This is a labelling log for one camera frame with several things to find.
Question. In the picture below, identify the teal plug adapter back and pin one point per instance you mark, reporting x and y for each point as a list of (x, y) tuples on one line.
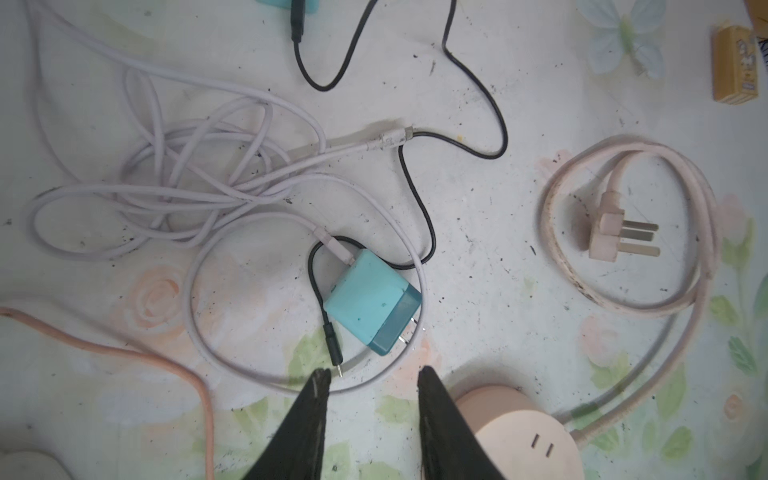
[(311, 6)]

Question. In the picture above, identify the teal plug adapter centre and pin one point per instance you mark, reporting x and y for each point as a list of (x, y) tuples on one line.
[(373, 302)]

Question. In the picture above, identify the teal plug adapter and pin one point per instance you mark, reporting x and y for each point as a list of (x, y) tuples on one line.
[(311, 6), (373, 302)]

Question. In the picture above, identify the white blue power strip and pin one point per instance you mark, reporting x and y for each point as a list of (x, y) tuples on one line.
[(32, 465)]

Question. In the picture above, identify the pink three-pin plug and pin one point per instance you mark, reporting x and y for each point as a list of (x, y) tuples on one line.
[(611, 234)]

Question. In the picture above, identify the round pink socket hub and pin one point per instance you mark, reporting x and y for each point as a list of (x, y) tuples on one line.
[(522, 441)]

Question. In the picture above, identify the small yellow tag card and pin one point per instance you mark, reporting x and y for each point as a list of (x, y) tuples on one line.
[(734, 62)]

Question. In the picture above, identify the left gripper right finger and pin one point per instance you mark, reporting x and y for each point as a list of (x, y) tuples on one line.
[(449, 449)]

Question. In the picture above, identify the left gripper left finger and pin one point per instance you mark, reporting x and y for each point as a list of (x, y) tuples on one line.
[(297, 447)]

